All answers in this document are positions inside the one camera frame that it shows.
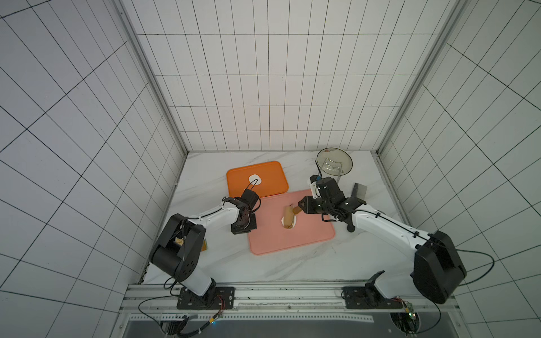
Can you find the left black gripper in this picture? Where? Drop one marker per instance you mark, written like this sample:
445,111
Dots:
252,226

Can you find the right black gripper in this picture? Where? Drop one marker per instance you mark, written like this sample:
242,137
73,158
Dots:
311,205

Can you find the white dough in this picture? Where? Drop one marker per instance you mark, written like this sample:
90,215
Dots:
255,180
292,222

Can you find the wooden dough roller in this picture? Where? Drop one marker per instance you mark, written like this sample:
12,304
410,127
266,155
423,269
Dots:
289,211

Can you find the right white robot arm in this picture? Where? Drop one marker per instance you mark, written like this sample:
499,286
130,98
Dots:
434,270

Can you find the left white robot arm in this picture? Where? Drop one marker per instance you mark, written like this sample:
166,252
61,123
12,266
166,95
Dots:
178,248

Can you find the white dough on orange mat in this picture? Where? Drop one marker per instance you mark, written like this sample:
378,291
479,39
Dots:
255,180

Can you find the pink silicone mat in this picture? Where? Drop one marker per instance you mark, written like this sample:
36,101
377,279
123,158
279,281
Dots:
271,236

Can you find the orange silicone mat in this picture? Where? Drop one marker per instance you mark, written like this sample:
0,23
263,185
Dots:
266,179

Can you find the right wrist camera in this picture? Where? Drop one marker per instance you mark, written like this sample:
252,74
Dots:
313,180

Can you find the black handled metal scraper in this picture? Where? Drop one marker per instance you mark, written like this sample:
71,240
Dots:
357,192

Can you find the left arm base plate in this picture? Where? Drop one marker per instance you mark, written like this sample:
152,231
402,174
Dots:
218,298

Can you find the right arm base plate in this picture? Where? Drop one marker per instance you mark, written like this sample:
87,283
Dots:
368,297

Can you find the aluminium mounting rail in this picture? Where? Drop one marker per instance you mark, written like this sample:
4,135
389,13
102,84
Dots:
289,309

